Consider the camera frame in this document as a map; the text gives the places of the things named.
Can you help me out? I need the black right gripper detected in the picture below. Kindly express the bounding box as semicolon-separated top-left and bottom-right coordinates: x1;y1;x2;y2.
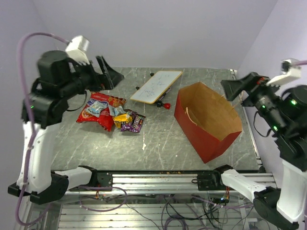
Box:
221;70;288;134

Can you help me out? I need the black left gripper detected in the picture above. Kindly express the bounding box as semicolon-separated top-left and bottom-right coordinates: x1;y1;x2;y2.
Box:
59;55;125;100

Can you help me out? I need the red cookie snack bag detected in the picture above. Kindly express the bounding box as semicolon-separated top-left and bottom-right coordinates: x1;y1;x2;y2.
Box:
76;92;126;131

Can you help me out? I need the red brown paper bag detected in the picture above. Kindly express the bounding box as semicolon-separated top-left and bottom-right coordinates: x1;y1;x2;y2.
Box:
174;82;242;163

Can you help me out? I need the yellow m&m's candy packet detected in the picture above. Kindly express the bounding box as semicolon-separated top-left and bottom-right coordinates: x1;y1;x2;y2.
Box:
113;114;133;123

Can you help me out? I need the brown m&m's candy packet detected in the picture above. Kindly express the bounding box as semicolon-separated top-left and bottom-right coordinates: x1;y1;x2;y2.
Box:
130;114;146;133

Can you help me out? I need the purple candy packet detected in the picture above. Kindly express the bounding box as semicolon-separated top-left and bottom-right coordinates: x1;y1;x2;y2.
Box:
120;121;139;133

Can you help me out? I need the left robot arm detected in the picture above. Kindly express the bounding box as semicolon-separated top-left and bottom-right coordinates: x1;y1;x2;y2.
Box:
8;50;124;205

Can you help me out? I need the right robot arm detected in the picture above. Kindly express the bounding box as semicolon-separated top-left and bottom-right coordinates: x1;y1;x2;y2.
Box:
211;72;307;230

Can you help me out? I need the small whiteboard with yellow frame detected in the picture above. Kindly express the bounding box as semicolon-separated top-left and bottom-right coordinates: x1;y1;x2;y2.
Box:
130;70;183;104

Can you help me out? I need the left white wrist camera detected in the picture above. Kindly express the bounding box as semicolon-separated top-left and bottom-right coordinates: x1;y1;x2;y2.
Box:
65;35;90;64

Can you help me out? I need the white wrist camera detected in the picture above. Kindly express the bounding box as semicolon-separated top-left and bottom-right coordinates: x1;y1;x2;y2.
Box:
65;35;90;64
266;58;301;87

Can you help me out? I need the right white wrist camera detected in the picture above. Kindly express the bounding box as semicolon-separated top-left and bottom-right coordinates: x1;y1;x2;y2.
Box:
266;58;301;87

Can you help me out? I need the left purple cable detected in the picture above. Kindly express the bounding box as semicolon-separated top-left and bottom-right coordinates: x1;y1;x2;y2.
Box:
14;32;72;227

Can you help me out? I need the aluminium mounting rail frame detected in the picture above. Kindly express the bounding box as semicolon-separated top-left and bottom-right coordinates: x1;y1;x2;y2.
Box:
22;171;275;230

